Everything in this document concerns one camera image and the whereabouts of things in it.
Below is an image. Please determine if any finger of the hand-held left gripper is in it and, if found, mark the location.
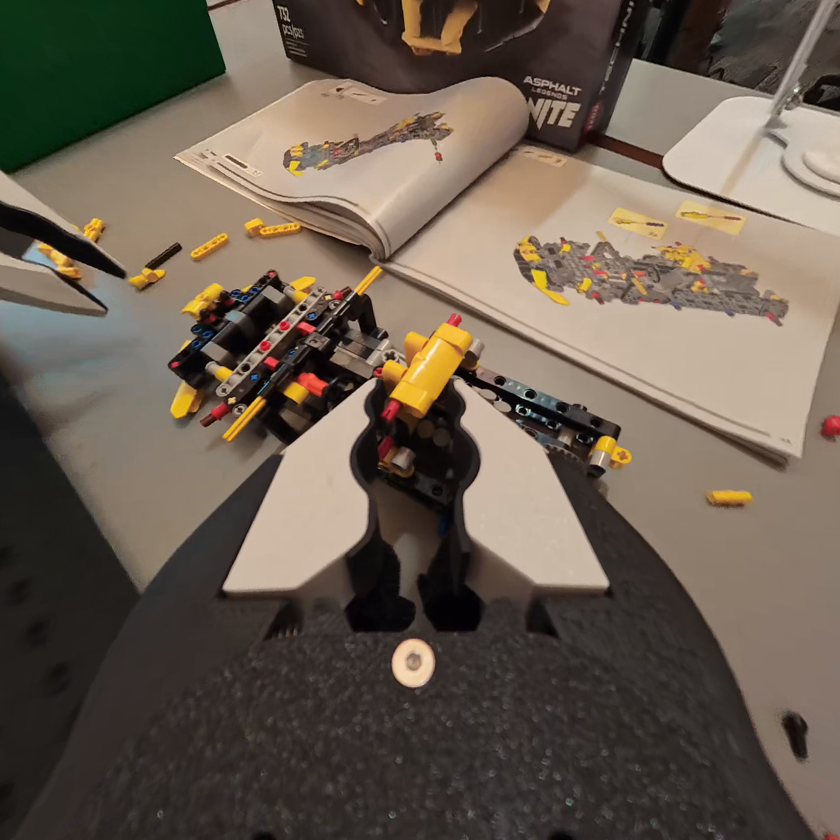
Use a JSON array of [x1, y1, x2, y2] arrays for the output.
[[0, 171, 130, 281], [0, 251, 110, 319]]

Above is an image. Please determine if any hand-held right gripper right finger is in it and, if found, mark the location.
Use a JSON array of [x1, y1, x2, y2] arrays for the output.
[[419, 379, 611, 632]]

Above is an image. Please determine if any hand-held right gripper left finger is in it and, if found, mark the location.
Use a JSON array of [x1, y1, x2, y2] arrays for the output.
[[222, 379, 416, 632]]

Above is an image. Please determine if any black yellow lego car chassis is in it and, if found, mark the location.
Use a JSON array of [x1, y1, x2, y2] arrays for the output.
[[167, 266, 634, 519]]

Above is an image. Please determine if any pile of yellow lego pieces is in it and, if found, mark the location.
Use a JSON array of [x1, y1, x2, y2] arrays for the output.
[[36, 218, 168, 293]]

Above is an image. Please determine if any open lego instruction booklet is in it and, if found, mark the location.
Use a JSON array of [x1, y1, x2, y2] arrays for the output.
[[174, 77, 824, 468]]

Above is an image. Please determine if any black lego pin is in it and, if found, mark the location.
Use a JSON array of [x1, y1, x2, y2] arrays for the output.
[[781, 710, 811, 763]]

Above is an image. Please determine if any lego set cardboard box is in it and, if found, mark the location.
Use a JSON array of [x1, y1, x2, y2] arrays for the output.
[[271, 0, 634, 153]]

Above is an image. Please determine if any green plastic bin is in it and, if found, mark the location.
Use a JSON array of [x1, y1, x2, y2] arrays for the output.
[[0, 0, 227, 175]]

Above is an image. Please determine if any white rounded pad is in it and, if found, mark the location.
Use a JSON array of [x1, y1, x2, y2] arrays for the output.
[[661, 0, 840, 237]]

